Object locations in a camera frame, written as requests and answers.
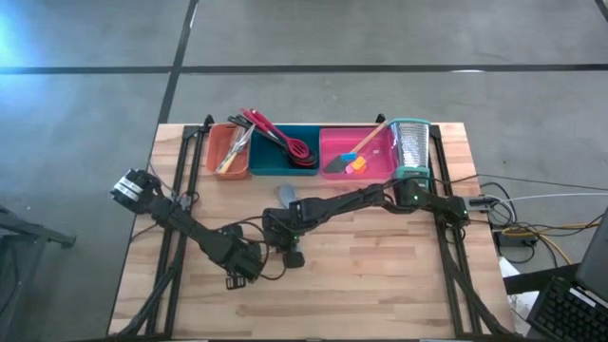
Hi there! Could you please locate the grey silicone spoon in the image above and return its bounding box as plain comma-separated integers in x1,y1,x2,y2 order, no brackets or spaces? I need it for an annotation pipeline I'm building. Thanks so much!
277,183,298,210

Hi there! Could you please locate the black slotted spoon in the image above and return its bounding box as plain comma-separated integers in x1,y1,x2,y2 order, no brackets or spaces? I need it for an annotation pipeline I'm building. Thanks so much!
232,118,319,169

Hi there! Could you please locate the red silicone slotted spoon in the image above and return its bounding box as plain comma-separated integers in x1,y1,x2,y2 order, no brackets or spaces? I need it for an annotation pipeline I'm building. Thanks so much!
249,108,314,162

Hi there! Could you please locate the black spatula with wooden handle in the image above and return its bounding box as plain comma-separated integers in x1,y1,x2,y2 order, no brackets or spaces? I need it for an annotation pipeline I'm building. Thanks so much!
322,119,390,175

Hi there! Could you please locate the yellow mini spatula clear handle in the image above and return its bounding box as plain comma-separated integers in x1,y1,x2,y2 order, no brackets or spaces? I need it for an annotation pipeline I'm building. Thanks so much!
345,147,382,173

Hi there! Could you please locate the blue mini spatula clear handle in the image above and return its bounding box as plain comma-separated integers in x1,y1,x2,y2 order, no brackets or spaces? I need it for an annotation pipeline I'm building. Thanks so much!
340,142,377,164

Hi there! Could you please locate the slim steel knife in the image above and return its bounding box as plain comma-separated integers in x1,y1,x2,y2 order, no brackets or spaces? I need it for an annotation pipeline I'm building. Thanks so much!
228,124,249,159

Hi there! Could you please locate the red ladle with steel shaft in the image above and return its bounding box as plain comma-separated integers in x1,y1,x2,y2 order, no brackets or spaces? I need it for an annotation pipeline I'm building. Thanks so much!
238,108,319,168

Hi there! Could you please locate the blue plastic bin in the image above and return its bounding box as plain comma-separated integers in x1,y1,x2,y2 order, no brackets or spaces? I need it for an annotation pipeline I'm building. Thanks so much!
247,123,322,178

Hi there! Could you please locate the pink plastic bin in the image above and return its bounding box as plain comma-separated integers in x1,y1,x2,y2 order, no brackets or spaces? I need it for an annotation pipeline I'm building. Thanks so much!
318,124,398,181

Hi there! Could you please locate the orange plastic bin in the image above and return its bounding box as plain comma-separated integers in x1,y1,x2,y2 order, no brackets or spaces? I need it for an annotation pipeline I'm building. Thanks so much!
205,122,253,181

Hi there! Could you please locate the teal-framed steel grater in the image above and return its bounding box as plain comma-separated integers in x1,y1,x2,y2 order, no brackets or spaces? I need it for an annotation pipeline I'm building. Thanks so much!
388,117,433,185

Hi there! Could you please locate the black metal furniture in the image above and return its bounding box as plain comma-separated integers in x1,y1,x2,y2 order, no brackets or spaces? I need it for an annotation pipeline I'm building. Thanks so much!
0,207,78,342

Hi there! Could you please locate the black power box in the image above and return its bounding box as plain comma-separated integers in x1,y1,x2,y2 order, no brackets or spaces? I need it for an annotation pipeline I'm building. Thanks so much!
493,226,541,250

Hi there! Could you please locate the white paper sheet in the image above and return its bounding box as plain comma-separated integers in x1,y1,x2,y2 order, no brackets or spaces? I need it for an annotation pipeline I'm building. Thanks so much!
498,256,541,336

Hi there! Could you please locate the black desk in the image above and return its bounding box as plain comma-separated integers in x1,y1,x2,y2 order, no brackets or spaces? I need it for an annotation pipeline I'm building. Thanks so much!
503,262,583,296

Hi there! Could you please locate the black keyboard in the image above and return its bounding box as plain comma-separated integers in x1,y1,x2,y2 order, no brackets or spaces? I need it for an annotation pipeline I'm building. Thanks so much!
525,275,608,342

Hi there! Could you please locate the dark laptop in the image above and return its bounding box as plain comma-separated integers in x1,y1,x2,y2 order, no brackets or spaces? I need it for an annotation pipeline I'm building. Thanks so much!
574,205,608,306

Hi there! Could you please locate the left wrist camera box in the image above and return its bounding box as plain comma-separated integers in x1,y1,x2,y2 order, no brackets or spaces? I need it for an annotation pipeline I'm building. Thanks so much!
218,224,244,241

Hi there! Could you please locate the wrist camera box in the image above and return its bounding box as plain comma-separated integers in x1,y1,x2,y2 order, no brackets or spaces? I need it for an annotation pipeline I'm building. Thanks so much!
218,224,244,241
282,250,306,270

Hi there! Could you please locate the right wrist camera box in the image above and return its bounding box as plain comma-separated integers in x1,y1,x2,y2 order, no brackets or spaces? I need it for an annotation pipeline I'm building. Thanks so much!
282,250,306,270

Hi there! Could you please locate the black left wrist camera cable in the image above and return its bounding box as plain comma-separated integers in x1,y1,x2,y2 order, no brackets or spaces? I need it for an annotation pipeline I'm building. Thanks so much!
208,216,289,282

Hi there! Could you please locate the black aluminium rail frame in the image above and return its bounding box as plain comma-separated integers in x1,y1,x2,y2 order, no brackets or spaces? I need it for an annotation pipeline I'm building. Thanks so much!
374,112,520,340
107,113,216,340

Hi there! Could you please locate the yellow cable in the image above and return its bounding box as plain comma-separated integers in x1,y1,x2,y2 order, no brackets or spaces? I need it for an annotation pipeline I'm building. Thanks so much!
500,221,596,268

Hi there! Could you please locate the white cable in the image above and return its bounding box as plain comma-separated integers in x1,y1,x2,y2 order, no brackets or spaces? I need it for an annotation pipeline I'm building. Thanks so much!
502,191,608,205

